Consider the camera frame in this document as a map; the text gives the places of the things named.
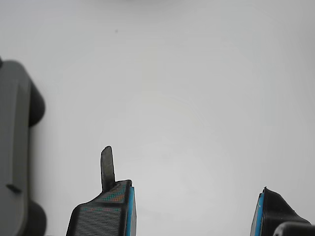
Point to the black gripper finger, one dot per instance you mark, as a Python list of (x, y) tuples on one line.
[(103, 216), (275, 211)]

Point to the grey raised holder plate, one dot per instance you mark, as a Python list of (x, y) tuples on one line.
[(12, 123)]

